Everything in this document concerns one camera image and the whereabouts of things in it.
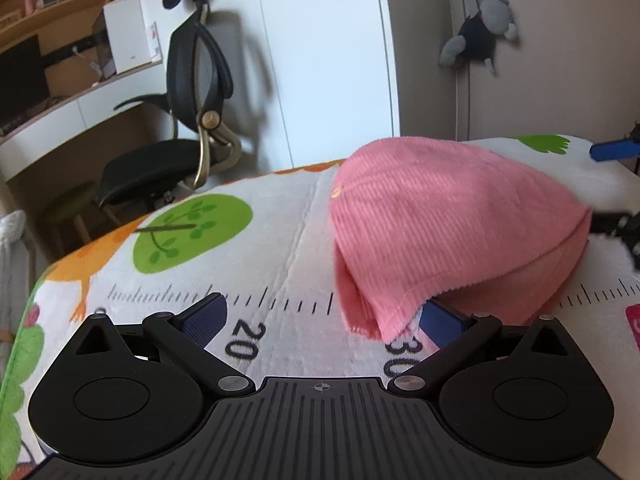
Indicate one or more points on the round wooden stool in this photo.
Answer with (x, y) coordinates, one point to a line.
(70, 200)

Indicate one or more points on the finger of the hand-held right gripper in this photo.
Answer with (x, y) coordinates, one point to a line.
(615, 150)
(607, 221)

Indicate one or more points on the grey plush toy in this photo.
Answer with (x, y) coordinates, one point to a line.
(480, 35)

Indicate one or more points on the black monitor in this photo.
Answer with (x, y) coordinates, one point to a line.
(20, 80)

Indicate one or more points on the printed play mat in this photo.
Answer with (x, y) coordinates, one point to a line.
(280, 240)

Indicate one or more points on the pink ribbed garment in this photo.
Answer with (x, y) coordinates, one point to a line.
(440, 220)

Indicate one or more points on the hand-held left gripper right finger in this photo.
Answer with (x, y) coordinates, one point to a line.
(441, 329)

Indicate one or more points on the white box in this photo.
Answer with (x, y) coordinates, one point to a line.
(127, 35)

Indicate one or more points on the black office chair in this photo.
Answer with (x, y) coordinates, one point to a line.
(150, 160)

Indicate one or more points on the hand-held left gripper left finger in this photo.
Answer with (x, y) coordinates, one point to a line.
(205, 318)

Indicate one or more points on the pink white card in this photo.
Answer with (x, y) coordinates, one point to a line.
(155, 40)

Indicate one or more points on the wooden wall shelf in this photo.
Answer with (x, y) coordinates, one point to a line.
(65, 2)

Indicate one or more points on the white quilted mattress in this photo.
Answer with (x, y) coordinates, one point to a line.
(12, 225)

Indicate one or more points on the white wooden desk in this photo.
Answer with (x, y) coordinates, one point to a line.
(100, 105)

